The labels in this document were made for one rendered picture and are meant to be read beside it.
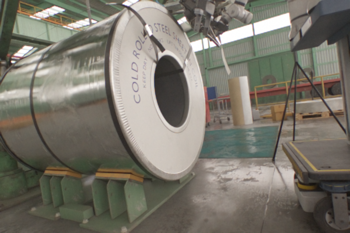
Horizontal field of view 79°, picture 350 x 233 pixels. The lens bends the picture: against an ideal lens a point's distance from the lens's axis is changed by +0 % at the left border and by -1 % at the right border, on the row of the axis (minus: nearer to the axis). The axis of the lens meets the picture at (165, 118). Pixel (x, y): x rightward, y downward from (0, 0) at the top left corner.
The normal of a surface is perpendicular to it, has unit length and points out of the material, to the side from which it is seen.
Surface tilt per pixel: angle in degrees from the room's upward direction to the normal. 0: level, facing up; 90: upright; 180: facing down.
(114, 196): 90
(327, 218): 89
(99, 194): 90
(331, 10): 90
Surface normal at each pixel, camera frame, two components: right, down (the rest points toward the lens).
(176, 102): -0.52, -0.18
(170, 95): -0.51, 0.08
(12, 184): 0.74, -0.08
